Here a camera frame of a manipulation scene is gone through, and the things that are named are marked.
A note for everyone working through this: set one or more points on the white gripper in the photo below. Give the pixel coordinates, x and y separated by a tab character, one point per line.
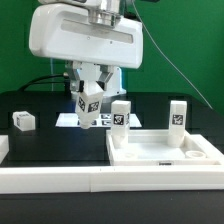
62	31

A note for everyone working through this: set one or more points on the white square tabletop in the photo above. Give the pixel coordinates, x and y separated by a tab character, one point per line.
150	148

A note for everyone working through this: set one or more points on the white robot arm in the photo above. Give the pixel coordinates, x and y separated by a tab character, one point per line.
104	12

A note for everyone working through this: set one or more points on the white sheet with AprilTags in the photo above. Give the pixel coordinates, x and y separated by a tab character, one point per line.
104	120

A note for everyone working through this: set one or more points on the white U-shaped fence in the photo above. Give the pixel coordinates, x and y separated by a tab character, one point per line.
116	178

